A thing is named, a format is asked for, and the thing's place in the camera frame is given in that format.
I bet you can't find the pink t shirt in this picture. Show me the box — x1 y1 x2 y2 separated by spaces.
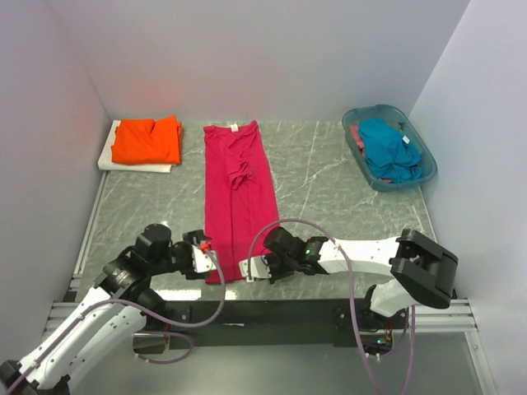
204 121 279 282

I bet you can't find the teal plastic basket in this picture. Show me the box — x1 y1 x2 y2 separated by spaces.
342 105 437 192

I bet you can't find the aluminium frame rail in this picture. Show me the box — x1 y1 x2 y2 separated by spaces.
356 299 481 334

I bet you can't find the orange folded t shirt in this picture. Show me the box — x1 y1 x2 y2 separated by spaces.
111 115 183 165

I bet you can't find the blue t shirt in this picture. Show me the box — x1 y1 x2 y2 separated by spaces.
359 118 423 184

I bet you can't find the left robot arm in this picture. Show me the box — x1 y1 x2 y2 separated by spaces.
1 224 219 394

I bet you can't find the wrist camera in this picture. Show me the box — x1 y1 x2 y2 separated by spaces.
193 241 218 274
239 255 271 282

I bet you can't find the salmon t shirt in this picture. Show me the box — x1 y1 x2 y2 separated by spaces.
348 124 366 159

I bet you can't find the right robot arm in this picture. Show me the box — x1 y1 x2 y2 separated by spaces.
250 227 459 328

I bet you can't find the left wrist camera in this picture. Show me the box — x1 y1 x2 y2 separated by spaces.
193 241 218 274

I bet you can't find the white foam pad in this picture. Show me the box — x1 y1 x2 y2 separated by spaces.
97 120 172 174

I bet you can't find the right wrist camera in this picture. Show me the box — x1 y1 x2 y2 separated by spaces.
239 255 271 282

